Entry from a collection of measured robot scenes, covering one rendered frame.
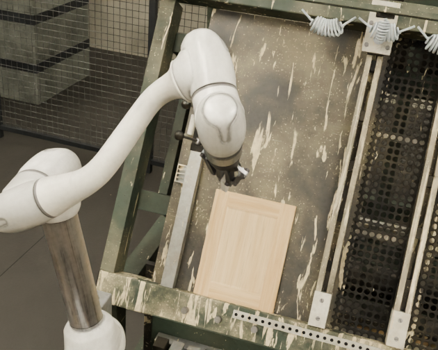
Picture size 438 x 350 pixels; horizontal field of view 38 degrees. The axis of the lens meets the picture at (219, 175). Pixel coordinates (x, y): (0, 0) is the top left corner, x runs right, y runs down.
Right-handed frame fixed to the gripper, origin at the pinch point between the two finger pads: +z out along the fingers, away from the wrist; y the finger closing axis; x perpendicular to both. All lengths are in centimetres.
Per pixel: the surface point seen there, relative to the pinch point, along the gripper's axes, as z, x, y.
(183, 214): 76, -5, 25
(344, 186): 64, -40, -24
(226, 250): 80, -2, 4
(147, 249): 118, 7, 40
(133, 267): 109, 18, 39
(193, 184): 72, -16, 26
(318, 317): 76, 4, -38
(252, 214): 74, -17, 1
